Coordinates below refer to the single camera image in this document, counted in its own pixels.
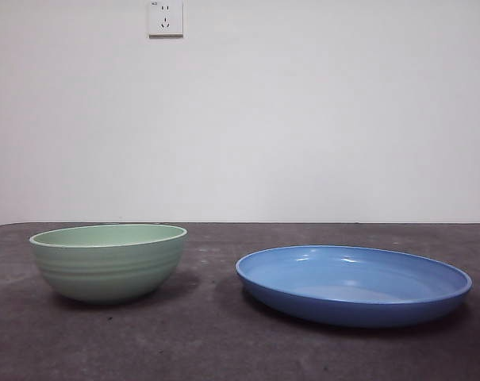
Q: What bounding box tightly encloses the green ribbed bowl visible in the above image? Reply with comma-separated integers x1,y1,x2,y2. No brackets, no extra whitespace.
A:
28,223,189,306

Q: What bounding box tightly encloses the blue round plate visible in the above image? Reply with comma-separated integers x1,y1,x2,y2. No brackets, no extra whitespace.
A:
234,244,473,329

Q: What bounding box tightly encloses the white wall socket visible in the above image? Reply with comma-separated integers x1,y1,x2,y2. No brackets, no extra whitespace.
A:
147,0,185,40

